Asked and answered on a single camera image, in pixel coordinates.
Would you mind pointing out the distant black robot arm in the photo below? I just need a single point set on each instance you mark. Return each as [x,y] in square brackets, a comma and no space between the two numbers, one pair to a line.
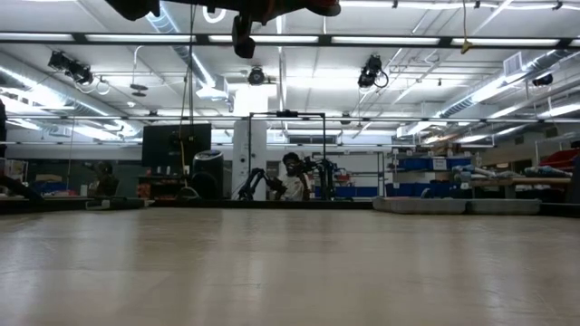
[324,174]
[254,181]

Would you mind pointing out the black monitor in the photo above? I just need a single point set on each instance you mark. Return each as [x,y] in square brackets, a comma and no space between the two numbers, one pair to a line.
[174,145]

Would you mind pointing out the person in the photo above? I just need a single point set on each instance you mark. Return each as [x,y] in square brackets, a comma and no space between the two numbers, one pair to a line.
[106,183]
[294,183]

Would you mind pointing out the black ceiling light bar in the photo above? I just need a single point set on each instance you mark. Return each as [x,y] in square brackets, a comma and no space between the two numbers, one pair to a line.
[446,41]

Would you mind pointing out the blue storage bin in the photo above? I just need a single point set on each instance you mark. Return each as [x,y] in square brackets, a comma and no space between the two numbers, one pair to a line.
[444,188]
[426,164]

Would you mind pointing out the yellow hanging hook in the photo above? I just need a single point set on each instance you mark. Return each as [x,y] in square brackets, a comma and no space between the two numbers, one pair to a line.
[466,45]

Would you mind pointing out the grey tool kit case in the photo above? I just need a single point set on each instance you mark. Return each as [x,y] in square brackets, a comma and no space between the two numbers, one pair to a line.
[421,206]

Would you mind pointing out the wooden workbench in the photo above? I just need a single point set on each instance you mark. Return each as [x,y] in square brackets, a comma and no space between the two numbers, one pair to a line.
[507,181]

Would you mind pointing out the red storage bin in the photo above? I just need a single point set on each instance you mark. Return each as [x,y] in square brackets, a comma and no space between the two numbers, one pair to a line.
[562,158]

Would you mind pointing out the black ceiling camera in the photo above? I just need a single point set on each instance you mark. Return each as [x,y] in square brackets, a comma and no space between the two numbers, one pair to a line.
[369,70]
[72,68]
[256,76]
[543,80]

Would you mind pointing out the thin black station frame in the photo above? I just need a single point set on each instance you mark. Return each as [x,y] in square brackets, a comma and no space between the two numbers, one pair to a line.
[286,113]

